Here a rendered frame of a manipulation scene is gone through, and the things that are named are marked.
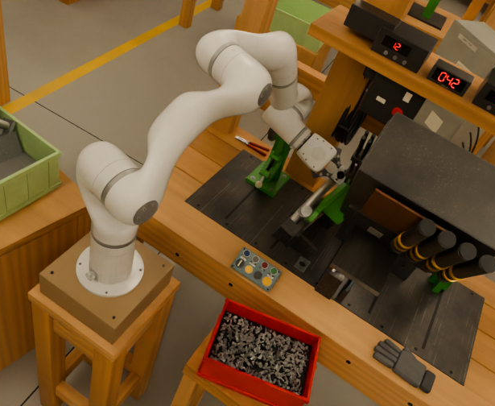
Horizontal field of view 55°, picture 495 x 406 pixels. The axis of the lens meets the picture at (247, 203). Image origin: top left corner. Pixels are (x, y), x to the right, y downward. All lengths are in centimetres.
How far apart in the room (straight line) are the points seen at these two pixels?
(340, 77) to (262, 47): 58
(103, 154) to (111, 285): 43
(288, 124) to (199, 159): 51
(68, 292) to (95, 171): 41
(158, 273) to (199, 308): 110
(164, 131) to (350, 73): 82
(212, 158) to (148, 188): 90
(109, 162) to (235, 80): 34
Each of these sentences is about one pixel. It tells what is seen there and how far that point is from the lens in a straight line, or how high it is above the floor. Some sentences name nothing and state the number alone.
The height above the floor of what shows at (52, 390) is 24.
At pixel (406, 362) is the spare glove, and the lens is 163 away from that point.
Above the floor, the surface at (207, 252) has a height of 90.
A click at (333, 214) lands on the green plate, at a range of 157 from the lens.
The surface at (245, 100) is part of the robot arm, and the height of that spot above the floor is 154.
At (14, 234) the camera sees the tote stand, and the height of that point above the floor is 79.
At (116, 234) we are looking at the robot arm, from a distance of 124.
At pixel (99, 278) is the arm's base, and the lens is 141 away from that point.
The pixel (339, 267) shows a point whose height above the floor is 113.
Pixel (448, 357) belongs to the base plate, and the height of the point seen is 90.
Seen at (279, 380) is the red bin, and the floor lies 88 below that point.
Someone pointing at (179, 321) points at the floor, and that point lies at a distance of 250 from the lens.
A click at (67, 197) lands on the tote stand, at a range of 185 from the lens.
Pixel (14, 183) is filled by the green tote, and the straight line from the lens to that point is 171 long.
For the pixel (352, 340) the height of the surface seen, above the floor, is 90.
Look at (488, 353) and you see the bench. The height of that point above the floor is 88.
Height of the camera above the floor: 215
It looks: 44 degrees down
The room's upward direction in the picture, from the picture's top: 22 degrees clockwise
